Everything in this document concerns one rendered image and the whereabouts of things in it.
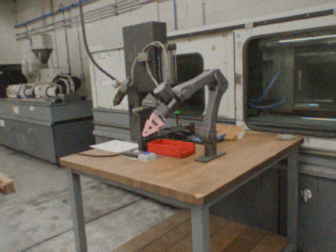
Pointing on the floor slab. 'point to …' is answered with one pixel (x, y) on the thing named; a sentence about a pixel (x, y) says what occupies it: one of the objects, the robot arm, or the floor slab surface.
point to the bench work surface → (192, 194)
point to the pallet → (6, 184)
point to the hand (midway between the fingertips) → (145, 132)
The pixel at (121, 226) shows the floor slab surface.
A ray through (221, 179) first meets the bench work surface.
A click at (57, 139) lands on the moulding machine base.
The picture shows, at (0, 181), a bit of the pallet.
